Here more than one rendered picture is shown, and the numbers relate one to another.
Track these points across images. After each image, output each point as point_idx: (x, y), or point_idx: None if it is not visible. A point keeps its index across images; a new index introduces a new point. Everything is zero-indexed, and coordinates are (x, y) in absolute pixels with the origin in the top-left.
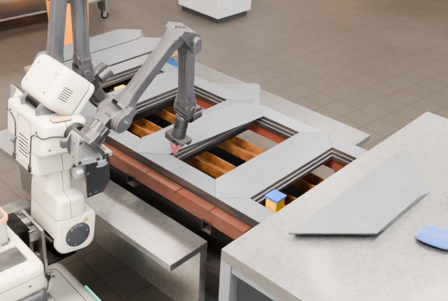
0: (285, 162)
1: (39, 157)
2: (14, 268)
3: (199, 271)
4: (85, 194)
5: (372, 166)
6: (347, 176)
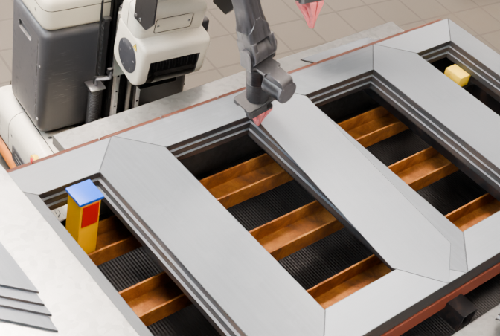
0: (205, 250)
1: None
2: None
3: None
4: (238, 87)
5: (21, 247)
6: (0, 198)
